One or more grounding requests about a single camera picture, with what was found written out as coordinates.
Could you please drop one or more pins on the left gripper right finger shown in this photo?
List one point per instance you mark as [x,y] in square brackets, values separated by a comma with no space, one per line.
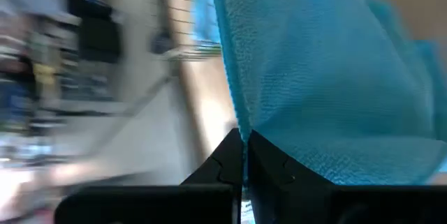
[314,203]

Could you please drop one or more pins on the light blue microfiber towel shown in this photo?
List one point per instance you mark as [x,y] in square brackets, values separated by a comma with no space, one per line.
[314,77]

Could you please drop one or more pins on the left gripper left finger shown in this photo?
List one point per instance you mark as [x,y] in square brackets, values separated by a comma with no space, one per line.
[174,203]

